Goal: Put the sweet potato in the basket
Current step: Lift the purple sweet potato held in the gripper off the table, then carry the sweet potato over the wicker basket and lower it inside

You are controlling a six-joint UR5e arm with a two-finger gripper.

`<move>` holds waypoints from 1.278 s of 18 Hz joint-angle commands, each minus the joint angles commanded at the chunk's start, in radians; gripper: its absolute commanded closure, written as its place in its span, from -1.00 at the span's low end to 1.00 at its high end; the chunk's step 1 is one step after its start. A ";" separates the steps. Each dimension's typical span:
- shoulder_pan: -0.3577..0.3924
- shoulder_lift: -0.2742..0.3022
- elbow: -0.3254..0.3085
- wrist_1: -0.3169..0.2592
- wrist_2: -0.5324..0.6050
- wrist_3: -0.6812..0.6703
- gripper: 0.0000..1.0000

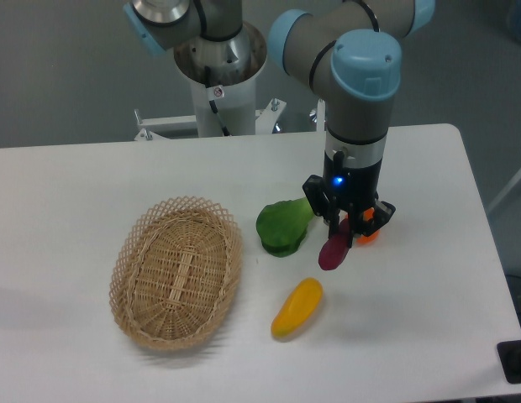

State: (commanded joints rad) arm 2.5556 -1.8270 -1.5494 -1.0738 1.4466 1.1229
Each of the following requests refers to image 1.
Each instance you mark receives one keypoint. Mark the white frame at right edge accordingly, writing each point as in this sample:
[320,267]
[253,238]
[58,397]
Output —
[506,194]

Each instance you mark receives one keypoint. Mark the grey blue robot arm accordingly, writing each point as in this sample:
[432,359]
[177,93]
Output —
[350,58]

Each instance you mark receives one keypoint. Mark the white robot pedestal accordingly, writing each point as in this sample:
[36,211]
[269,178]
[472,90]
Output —
[222,79]

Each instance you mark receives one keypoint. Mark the yellow mango toy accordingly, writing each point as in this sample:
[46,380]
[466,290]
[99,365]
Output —
[299,306]

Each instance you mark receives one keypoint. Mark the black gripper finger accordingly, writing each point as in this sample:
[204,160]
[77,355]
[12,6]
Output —
[332,217]
[351,216]

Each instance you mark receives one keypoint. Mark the woven wicker basket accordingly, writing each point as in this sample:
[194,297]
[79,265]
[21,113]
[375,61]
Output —
[177,273]

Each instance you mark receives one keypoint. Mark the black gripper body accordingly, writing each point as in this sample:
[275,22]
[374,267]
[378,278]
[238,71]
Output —
[351,174]

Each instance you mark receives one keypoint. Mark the purple sweet potato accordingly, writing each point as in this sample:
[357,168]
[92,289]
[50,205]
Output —
[334,251]

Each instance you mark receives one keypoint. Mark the black device at table edge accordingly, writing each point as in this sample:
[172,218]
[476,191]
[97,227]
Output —
[510,356]

